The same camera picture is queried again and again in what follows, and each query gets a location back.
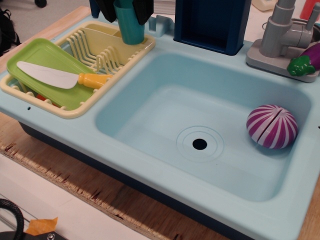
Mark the dark blue box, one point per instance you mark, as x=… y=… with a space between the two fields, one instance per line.
x=215 y=25

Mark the cream background object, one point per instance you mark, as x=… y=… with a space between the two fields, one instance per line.
x=264 y=5

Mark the red cup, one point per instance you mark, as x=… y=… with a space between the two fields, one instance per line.
x=311 y=11

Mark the orange tape piece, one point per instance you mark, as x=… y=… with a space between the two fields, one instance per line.
x=41 y=226

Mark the light blue toy sink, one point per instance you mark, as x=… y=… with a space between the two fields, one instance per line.
x=172 y=132

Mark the green plastic tray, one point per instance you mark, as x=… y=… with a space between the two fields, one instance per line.
x=43 y=52

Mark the orange item under tray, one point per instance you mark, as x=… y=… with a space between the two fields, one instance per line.
x=46 y=100

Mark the toy knife yellow handle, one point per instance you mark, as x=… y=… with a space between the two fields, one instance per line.
x=62 y=79

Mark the purple striped toy onion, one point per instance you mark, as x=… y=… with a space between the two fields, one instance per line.
x=272 y=126

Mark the purple toy eggplant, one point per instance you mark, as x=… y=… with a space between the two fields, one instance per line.
x=306 y=63

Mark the cream dish drying rack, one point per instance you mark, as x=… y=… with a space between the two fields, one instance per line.
x=98 y=46

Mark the black bag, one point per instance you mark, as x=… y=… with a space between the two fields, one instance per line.
x=8 y=35

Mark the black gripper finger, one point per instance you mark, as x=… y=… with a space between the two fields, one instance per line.
x=143 y=10
x=108 y=10

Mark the grey toy faucet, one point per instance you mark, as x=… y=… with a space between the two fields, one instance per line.
x=283 y=40

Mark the teal plastic cup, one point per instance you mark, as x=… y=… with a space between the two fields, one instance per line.
x=132 y=32

